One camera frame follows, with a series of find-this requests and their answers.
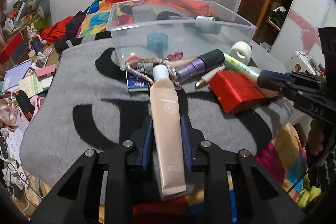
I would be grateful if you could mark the blue card box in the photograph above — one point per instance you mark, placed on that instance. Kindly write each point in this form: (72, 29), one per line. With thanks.
(136, 83)

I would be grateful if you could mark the white wardrobe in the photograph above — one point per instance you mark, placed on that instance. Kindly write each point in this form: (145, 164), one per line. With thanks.
(300, 30)

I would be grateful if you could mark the red gift box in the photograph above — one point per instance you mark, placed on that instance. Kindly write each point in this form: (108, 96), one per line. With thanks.
(237, 94)

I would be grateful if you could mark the rabbit figurine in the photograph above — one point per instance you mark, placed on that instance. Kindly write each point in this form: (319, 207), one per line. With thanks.
(36, 44)

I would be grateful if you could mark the green glass bottle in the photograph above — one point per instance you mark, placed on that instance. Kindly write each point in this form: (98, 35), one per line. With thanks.
(205, 25)

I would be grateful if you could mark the red flat box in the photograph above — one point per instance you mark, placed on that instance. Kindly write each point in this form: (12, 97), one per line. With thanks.
(13, 50)

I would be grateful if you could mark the purple black bottle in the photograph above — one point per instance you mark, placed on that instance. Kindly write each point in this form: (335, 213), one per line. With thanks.
(201, 64)

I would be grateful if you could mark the clear plastic storage bin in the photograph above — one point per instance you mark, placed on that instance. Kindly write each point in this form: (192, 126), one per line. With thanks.
(129, 31)

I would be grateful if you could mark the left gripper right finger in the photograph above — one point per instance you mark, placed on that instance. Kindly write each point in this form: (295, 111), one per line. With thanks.
(191, 140)

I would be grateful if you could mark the beige cosmetic tube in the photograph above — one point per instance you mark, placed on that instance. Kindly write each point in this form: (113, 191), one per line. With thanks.
(167, 132)

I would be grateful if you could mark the white cosmetic pen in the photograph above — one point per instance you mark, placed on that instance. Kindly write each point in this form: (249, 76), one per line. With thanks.
(205, 79)

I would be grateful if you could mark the green grey backpack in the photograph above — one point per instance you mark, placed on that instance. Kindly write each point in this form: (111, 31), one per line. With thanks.
(23, 8)

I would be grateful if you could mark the colourful patchwork quilt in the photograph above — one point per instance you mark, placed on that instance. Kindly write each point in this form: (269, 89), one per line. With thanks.
(100, 13)

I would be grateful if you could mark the grey black blanket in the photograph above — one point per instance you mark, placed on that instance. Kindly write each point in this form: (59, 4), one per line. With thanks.
(88, 106)

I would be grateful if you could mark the light green tube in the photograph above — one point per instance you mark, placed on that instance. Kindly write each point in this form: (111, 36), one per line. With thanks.
(241, 68)

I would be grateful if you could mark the white tape roll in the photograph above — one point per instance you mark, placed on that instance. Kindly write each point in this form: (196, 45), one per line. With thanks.
(242, 52)

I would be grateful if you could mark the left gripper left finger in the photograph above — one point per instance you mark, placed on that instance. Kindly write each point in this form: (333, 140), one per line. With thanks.
(143, 141)

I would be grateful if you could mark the orange jacket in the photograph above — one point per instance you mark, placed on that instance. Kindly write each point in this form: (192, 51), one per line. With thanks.
(192, 7)

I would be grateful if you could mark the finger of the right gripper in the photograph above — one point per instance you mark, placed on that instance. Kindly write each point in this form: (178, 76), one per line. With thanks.
(275, 81)

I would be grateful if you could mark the right hand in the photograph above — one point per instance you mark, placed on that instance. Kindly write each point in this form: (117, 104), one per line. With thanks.
(315, 138)

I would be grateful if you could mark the blue round cap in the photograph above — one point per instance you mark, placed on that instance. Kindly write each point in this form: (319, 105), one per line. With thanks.
(157, 42)

